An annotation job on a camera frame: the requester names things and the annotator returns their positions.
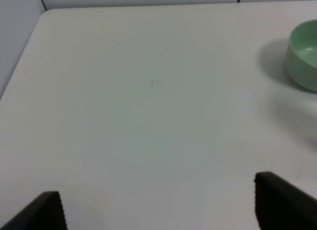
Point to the green bowl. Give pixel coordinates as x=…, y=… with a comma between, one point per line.
x=301, y=55

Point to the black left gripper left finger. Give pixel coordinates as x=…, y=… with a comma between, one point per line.
x=45, y=212

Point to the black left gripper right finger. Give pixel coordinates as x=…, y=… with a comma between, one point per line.
x=280, y=205

